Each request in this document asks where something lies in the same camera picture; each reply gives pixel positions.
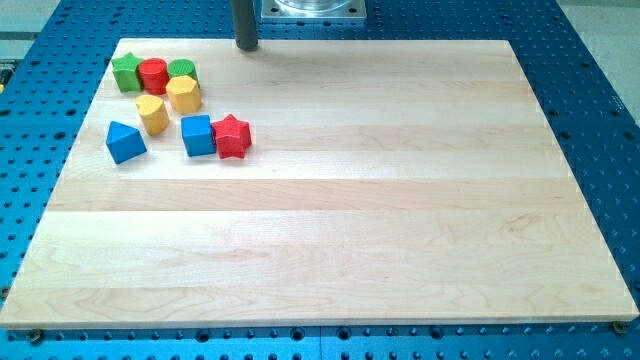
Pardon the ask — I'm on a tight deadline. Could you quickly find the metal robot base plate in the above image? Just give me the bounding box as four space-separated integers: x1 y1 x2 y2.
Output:
260 0 367 22

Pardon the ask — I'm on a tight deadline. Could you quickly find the yellow hexagon block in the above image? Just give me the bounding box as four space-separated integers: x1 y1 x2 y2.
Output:
166 75 202 115

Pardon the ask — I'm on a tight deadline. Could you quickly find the green star block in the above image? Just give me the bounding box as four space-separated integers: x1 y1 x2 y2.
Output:
111 52 143 93

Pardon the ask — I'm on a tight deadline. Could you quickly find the red star block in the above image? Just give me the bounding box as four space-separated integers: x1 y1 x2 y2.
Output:
211 114 252 159

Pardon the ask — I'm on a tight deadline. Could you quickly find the yellow heart block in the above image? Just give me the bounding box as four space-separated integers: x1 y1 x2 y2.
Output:
135 95 170 136

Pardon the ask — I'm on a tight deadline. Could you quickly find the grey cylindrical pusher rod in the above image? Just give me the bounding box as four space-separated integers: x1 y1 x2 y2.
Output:
230 0 258 51

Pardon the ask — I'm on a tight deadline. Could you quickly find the light wooden board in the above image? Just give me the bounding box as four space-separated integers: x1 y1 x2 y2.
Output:
1 38 638 329

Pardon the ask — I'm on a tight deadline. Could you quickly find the blue triangle block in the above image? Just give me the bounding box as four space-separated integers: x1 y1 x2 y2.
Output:
105 121 147 164

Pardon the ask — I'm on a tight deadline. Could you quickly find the green cylinder block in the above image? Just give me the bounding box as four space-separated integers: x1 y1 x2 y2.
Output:
167 59 199 86

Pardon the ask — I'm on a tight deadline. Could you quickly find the red cylinder block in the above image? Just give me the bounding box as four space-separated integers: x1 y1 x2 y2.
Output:
138 58 169 95

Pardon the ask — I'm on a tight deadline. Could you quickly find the blue cube block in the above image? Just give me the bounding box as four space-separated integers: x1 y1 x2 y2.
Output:
181 115 216 157

